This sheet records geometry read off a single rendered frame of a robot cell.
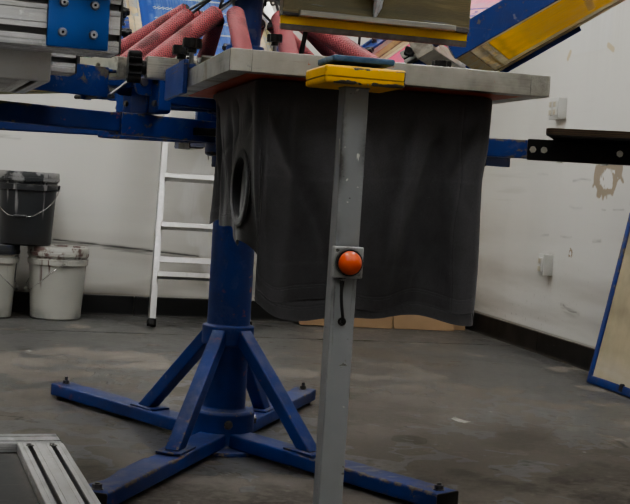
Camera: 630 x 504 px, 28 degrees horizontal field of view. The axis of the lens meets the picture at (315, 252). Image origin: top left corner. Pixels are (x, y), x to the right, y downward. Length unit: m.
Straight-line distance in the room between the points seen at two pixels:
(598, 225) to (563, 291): 0.46
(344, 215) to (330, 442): 0.36
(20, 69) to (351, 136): 0.52
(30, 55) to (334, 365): 0.67
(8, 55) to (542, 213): 4.72
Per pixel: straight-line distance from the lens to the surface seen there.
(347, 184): 1.98
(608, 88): 5.91
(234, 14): 3.41
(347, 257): 1.94
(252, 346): 3.54
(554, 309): 6.26
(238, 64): 2.14
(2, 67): 1.97
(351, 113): 1.98
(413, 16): 2.36
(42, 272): 6.51
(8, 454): 2.54
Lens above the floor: 0.77
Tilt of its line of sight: 3 degrees down
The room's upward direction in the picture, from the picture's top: 4 degrees clockwise
